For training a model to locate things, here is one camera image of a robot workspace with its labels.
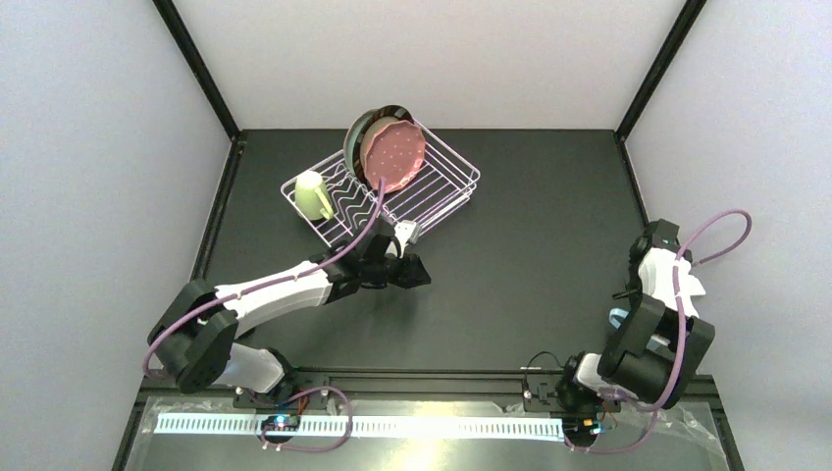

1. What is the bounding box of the white wire dish rack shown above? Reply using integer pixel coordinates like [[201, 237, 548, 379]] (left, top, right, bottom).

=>
[[281, 123, 481, 246]]

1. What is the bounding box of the green ceramic mug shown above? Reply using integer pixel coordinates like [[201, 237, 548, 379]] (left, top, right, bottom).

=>
[[294, 171, 336, 221]]

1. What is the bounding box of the pink polka dot plate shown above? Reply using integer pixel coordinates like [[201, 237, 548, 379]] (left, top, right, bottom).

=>
[[359, 117, 427, 194]]

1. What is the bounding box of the mint green flower plate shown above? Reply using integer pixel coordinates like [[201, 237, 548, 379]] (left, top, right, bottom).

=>
[[342, 109, 376, 177]]

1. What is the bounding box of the blue ceramic mug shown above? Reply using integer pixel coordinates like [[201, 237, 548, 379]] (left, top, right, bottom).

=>
[[607, 308, 630, 330]]

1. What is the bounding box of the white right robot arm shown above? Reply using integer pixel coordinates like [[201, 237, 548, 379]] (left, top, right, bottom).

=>
[[555, 219, 715, 412]]

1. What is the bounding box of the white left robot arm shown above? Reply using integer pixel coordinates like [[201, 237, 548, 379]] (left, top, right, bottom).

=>
[[147, 220, 431, 406]]

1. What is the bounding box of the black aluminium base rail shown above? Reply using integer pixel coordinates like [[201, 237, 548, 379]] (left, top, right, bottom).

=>
[[113, 368, 744, 470]]

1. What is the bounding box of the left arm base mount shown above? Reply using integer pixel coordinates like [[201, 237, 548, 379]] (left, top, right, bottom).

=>
[[232, 372, 331, 446]]

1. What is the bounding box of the white slotted cable duct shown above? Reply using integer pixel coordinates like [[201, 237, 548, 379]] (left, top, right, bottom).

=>
[[151, 412, 564, 443]]

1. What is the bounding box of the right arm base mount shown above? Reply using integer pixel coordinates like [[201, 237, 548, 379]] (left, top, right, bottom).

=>
[[521, 350, 619, 447]]

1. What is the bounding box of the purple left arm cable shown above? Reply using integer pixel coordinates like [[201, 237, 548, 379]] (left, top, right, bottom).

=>
[[141, 179, 355, 453]]

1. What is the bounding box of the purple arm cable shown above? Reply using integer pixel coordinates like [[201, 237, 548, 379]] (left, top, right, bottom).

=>
[[561, 209, 754, 454], [141, 179, 355, 453]]

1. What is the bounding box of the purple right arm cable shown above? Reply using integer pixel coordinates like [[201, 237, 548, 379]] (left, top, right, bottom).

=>
[[561, 209, 754, 454]]

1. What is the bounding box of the black left frame post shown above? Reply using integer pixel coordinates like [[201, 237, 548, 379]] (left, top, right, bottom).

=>
[[152, 0, 240, 141]]

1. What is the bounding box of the black frame post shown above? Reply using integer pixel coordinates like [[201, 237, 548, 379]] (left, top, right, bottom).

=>
[[152, 0, 240, 141], [615, 0, 707, 142]]

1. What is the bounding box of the black right frame post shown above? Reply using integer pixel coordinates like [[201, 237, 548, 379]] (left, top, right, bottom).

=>
[[615, 0, 707, 142]]

